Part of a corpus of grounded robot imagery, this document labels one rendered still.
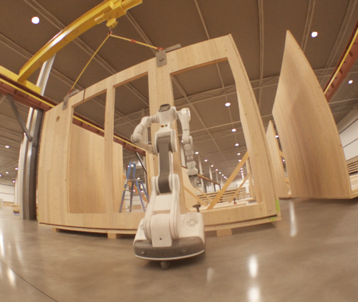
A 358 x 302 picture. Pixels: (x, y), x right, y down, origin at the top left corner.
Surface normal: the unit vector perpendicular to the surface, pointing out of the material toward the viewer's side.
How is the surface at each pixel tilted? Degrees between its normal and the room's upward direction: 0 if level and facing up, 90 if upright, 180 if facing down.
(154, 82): 90
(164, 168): 78
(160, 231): 90
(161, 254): 89
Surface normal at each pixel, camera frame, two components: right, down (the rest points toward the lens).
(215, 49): -0.34, -0.22
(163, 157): -0.18, -0.44
